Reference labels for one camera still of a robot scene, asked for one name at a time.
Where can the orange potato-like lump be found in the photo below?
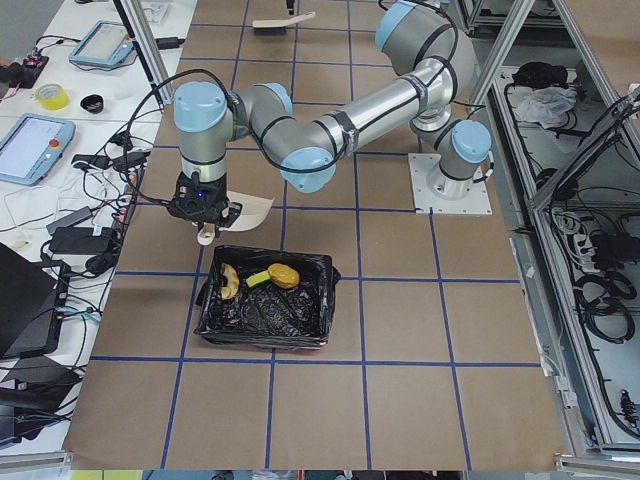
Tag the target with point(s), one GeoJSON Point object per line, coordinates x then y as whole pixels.
{"type": "Point", "coordinates": [283, 276]}

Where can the beige hand brush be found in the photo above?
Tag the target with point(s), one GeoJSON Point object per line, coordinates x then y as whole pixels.
{"type": "Point", "coordinates": [279, 26]}

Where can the yellow tape roll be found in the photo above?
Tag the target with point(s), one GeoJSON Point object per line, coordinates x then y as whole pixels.
{"type": "Point", "coordinates": [52, 96]}

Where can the beige plastic dustpan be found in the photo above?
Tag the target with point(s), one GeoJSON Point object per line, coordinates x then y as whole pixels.
{"type": "Point", "coordinates": [254, 212]}

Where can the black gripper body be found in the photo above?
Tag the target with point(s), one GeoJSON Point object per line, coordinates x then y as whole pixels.
{"type": "Point", "coordinates": [218, 196]}

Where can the yellow sponge piece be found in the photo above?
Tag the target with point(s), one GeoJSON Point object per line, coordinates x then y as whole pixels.
{"type": "Point", "coordinates": [258, 278]}

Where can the aluminium frame post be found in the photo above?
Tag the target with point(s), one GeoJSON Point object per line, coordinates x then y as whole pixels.
{"type": "Point", "coordinates": [135, 22]}

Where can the blue teach pendant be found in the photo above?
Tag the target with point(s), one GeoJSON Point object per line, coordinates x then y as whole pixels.
{"type": "Point", "coordinates": [32, 147]}
{"type": "Point", "coordinates": [106, 46]}

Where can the crumpled white cloth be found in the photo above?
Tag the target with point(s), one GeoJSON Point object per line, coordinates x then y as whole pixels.
{"type": "Point", "coordinates": [547, 107]}

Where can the black laptop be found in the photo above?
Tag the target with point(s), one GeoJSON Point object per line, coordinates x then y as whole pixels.
{"type": "Point", "coordinates": [31, 301]}

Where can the black power brick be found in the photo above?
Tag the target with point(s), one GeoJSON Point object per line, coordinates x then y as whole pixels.
{"type": "Point", "coordinates": [82, 240]}

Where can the lower blue teach pendant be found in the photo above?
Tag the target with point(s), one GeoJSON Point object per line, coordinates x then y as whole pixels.
{"type": "Point", "coordinates": [32, 147]}

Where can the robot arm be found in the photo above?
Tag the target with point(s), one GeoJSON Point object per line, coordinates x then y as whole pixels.
{"type": "Point", "coordinates": [432, 60]}

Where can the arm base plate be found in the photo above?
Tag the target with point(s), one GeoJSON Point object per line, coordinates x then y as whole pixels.
{"type": "Point", "coordinates": [434, 193]}

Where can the pink bin with black bag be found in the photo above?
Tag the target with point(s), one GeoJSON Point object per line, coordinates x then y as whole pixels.
{"type": "Point", "coordinates": [269, 316]}

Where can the upper blue teach pendant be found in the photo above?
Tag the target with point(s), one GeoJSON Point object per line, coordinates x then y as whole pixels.
{"type": "Point", "coordinates": [106, 46]}

